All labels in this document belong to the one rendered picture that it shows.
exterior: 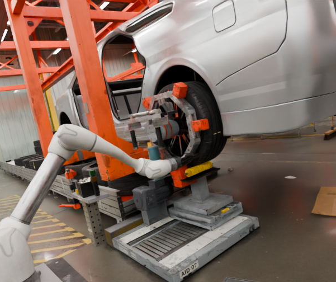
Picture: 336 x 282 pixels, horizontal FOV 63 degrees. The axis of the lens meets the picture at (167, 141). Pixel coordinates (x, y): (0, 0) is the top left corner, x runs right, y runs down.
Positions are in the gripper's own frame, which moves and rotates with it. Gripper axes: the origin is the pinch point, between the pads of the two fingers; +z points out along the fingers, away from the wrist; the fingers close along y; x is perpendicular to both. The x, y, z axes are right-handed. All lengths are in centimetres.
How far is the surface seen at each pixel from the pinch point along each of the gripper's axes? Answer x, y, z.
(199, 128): 4.5, 23.3, -3.8
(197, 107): 19.2, 27.9, 4.6
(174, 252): -39, -42, -33
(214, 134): 1.4, 16.1, 11.5
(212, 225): -39, -34, 0
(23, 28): 308, -55, -29
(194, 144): 3.2, 9.8, -3.0
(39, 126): 216, -148, -40
